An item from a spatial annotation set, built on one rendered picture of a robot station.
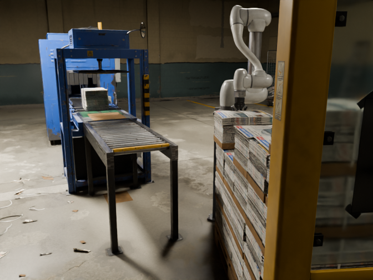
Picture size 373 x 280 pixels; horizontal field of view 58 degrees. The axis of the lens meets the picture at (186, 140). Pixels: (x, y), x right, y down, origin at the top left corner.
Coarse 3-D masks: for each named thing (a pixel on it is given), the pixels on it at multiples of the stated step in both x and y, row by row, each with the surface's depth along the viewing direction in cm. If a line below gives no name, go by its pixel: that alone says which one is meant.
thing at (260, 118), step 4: (248, 112) 250; (252, 112) 250; (256, 112) 249; (260, 112) 248; (264, 112) 249; (256, 116) 233; (260, 116) 234; (264, 116) 234; (268, 116) 234; (272, 116) 235; (256, 120) 232; (260, 120) 232; (264, 120) 233; (268, 120) 233; (256, 124) 233; (260, 124) 233; (264, 124) 234; (268, 124) 234; (272, 124) 234
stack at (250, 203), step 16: (224, 160) 232; (224, 176) 231; (240, 176) 188; (224, 192) 230; (240, 192) 189; (224, 208) 234; (256, 208) 159; (224, 224) 234; (240, 224) 187; (256, 224) 159; (224, 240) 235; (240, 240) 191; (224, 256) 236; (240, 256) 191; (256, 256) 161; (240, 272) 191; (256, 272) 159
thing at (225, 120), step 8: (216, 112) 248; (224, 112) 248; (232, 112) 250; (216, 120) 247; (224, 120) 229; (232, 120) 230; (240, 120) 230; (216, 128) 252; (224, 128) 231; (232, 128) 232; (216, 136) 250; (224, 136) 232; (232, 136) 233
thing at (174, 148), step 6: (132, 120) 365; (144, 126) 332; (150, 132) 306; (156, 132) 304; (162, 138) 281; (174, 144) 261; (162, 150) 280; (168, 150) 266; (174, 150) 259; (168, 156) 268; (174, 156) 260
